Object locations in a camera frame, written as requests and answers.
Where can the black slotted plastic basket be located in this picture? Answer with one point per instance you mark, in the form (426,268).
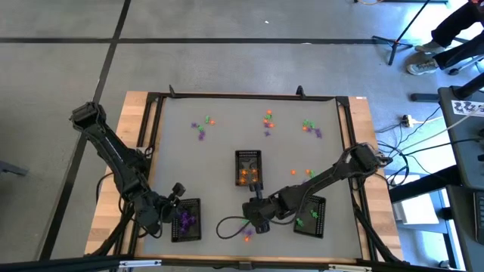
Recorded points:
(186,239)
(321,230)
(248,152)

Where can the black metal table frame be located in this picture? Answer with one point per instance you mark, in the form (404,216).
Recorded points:
(234,95)

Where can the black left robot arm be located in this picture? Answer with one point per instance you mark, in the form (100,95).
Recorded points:
(113,158)

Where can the black office chair base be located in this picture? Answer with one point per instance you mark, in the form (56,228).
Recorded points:
(459,68)

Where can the black frame strut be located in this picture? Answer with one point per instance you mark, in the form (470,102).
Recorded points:
(113,234)
(372,230)

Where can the grey table mat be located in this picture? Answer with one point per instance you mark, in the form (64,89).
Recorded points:
(211,158)

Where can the white printed label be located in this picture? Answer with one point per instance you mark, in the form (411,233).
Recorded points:
(467,107)

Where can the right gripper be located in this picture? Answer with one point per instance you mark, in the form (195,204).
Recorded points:
(257,211)

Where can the black rig beam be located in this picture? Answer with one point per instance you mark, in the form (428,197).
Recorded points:
(56,264)

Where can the black floor stand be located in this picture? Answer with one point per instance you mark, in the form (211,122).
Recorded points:
(427,97)

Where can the person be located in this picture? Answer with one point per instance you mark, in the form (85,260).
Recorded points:
(453,26)

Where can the black clamp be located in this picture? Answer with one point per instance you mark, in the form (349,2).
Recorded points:
(172,90)
(300,90)

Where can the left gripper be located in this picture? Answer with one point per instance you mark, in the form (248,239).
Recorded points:
(170,211)

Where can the grey furniture leg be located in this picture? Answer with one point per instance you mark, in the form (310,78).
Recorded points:
(11,169)

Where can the white power strip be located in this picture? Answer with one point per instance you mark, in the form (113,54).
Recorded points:
(407,121)

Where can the black keyboard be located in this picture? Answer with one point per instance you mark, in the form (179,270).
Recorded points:
(479,215)

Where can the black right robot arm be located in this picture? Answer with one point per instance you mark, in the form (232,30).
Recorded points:
(332,170)

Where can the black tripod stand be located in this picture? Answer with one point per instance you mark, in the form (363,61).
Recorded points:
(395,42)

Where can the grey side desk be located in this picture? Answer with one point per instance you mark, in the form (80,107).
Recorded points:
(465,151)

